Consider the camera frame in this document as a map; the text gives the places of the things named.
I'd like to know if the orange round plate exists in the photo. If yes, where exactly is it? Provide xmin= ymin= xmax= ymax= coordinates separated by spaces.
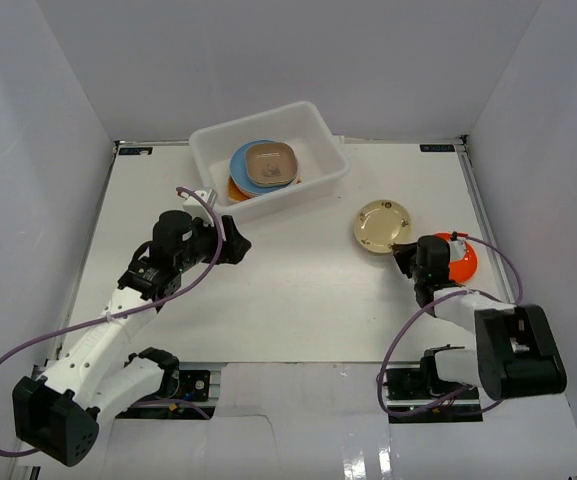
xmin=435 ymin=232 xmax=478 ymax=284

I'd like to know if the small floral cream plate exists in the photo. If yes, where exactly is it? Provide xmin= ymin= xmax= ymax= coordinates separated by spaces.
xmin=353 ymin=199 xmax=412 ymax=254

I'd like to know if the woven bamboo fan tray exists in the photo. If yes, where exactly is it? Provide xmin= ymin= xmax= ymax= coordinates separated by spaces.
xmin=227 ymin=177 xmax=249 ymax=203

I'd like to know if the blue round plate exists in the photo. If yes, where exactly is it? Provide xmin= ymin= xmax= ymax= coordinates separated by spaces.
xmin=229 ymin=140 xmax=300 ymax=197

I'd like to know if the brown square plate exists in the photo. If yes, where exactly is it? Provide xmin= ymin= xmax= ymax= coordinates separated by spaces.
xmin=244 ymin=142 xmax=300 ymax=187

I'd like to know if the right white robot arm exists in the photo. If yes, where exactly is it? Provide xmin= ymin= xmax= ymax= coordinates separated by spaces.
xmin=393 ymin=232 xmax=567 ymax=401

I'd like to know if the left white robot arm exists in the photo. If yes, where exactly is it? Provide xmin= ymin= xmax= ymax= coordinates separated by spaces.
xmin=12 ymin=210 xmax=251 ymax=467

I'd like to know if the white plastic bin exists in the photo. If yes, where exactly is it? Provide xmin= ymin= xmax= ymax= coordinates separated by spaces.
xmin=189 ymin=101 xmax=350 ymax=223

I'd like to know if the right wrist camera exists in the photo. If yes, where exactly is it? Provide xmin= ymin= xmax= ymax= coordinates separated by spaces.
xmin=448 ymin=231 xmax=468 ymax=262

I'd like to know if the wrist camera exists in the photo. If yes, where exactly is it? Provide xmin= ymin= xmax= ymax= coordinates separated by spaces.
xmin=448 ymin=231 xmax=468 ymax=262
xmin=177 ymin=187 xmax=218 ymax=216

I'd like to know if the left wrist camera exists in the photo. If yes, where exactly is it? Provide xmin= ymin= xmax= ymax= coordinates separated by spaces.
xmin=177 ymin=187 xmax=218 ymax=216

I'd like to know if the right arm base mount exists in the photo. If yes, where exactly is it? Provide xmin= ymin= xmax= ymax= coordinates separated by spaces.
xmin=383 ymin=366 xmax=483 ymax=425

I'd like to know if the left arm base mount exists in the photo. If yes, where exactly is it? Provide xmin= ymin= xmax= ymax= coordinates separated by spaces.
xmin=117 ymin=369 xmax=215 ymax=420

